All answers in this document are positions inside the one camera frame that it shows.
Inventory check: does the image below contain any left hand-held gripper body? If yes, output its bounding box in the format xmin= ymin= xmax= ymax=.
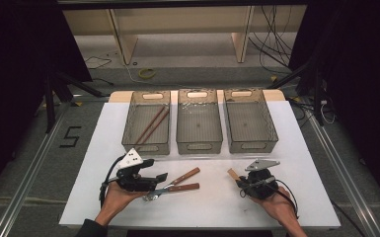
xmin=114 ymin=147 xmax=159 ymax=193

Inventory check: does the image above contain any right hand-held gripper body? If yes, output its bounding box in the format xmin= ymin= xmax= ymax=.
xmin=243 ymin=158 xmax=280 ymax=200

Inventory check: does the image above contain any wooden-handled spoon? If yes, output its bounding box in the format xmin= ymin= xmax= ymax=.
xmin=227 ymin=167 xmax=242 ymax=182

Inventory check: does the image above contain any grey translucent plastic bin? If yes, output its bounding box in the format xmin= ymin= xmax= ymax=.
xmin=223 ymin=88 xmax=279 ymax=154
xmin=121 ymin=90 xmax=172 ymax=157
xmin=176 ymin=88 xmax=224 ymax=155

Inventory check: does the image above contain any person's left hand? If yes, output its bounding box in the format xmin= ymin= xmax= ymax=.
xmin=95 ymin=181 xmax=146 ymax=227

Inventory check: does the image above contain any person's right hand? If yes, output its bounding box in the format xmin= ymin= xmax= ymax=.
xmin=260 ymin=188 xmax=299 ymax=225

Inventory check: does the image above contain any white table cover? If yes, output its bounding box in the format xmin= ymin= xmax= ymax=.
xmin=58 ymin=100 xmax=342 ymax=230

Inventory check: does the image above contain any light wooden table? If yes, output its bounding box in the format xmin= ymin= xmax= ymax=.
xmin=108 ymin=88 xmax=287 ymax=104

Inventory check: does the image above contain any yellow tape roll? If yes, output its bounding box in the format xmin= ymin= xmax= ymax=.
xmin=137 ymin=67 xmax=157 ymax=80

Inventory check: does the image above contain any black metal stand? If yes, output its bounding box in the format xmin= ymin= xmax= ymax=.
xmin=43 ymin=68 xmax=111 ymax=133
xmin=266 ymin=62 xmax=328 ymax=126

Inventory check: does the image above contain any black curtain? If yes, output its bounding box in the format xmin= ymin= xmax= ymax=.
xmin=0 ymin=0 xmax=92 ymax=205
xmin=289 ymin=0 xmax=380 ymax=211

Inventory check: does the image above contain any light wooden shelf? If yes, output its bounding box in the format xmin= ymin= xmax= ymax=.
xmin=60 ymin=4 xmax=309 ymax=65

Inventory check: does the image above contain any left hand-held gripper cable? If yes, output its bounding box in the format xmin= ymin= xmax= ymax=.
xmin=99 ymin=155 xmax=126 ymax=209

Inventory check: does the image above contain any hand-held gripper cable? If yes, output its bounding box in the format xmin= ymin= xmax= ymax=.
xmin=99 ymin=155 xmax=126 ymax=209
xmin=274 ymin=179 xmax=301 ymax=220

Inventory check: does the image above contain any right hand-held gripper cable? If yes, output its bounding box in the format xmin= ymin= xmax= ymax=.
xmin=274 ymin=179 xmax=301 ymax=220

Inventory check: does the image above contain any aluminium floor rail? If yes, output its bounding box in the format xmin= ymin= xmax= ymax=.
xmin=0 ymin=98 xmax=71 ymax=237
xmin=304 ymin=108 xmax=376 ymax=237

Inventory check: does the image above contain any white floor cable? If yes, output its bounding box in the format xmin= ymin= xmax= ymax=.
xmin=121 ymin=62 xmax=152 ymax=86

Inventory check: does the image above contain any thin black floor cable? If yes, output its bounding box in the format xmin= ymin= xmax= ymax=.
xmin=82 ymin=56 xmax=113 ymax=70

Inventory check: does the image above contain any bundle of black cables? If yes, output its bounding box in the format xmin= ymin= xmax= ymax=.
xmin=248 ymin=4 xmax=299 ymax=72

